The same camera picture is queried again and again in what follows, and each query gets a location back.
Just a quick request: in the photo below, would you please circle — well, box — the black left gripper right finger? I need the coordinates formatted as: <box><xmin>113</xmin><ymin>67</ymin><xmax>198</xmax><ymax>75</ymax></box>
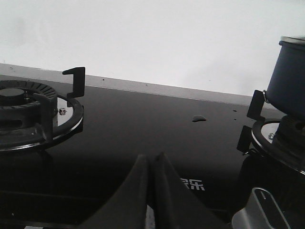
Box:
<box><xmin>148</xmin><ymin>153</ymin><xmax>228</xmax><ymax>229</ymax></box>

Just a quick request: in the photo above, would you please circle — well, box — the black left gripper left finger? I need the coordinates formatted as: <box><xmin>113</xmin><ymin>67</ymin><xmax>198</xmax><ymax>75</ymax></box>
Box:
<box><xmin>80</xmin><ymin>155</ymin><xmax>149</xmax><ymax>229</ymax></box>

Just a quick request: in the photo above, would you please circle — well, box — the right black pot support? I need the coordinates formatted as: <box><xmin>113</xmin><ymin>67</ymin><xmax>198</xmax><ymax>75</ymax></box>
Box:
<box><xmin>237</xmin><ymin>90</ymin><xmax>305</xmax><ymax>174</ymax></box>

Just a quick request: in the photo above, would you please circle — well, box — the black pot support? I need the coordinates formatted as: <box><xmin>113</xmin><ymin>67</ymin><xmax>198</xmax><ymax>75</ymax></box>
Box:
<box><xmin>0</xmin><ymin>67</ymin><xmax>85</xmax><ymax>152</ymax></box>
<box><xmin>237</xmin><ymin>90</ymin><xmax>305</xmax><ymax>174</ymax></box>

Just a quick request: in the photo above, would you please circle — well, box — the left black pot support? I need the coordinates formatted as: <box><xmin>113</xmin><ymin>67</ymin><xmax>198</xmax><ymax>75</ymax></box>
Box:
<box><xmin>0</xmin><ymin>67</ymin><xmax>85</xmax><ymax>152</ymax></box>

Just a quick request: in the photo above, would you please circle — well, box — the blue cooking pot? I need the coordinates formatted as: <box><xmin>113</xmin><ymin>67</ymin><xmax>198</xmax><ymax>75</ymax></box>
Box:
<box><xmin>266</xmin><ymin>36</ymin><xmax>305</xmax><ymax>120</ymax></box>

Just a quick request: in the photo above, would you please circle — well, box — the black glass gas cooktop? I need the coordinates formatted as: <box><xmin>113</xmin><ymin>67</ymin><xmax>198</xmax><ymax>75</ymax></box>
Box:
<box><xmin>0</xmin><ymin>74</ymin><xmax>305</xmax><ymax>229</ymax></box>

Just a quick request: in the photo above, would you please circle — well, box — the silver stove control knob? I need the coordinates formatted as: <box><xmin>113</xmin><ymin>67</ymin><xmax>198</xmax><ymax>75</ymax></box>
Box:
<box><xmin>231</xmin><ymin>187</ymin><xmax>290</xmax><ymax>229</ymax></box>

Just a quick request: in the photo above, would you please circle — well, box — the right gas burner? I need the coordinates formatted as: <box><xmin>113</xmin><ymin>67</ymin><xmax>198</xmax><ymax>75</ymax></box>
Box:
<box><xmin>271</xmin><ymin>115</ymin><xmax>305</xmax><ymax>167</ymax></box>

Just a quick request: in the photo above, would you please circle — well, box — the gas burner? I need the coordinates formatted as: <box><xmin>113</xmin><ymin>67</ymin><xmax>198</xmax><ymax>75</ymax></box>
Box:
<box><xmin>0</xmin><ymin>80</ymin><xmax>58</xmax><ymax>146</ymax></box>
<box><xmin>271</xmin><ymin>115</ymin><xmax>305</xmax><ymax>167</ymax></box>

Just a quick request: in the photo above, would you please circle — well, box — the left gas burner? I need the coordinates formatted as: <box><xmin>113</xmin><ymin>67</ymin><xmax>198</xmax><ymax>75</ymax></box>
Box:
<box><xmin>0</xmin><ymin>80</ymin><xmax>58</xmax><ymax>146</ymax></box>

